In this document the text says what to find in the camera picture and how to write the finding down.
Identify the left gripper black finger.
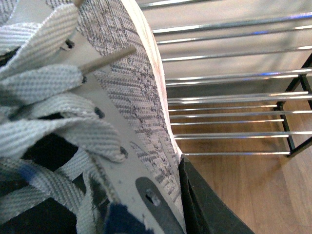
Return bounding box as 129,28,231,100
178,155,253,234

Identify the grey sneaker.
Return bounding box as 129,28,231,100
0,0,186,234

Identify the black metal shoe rack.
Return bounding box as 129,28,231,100
138,0,312,157

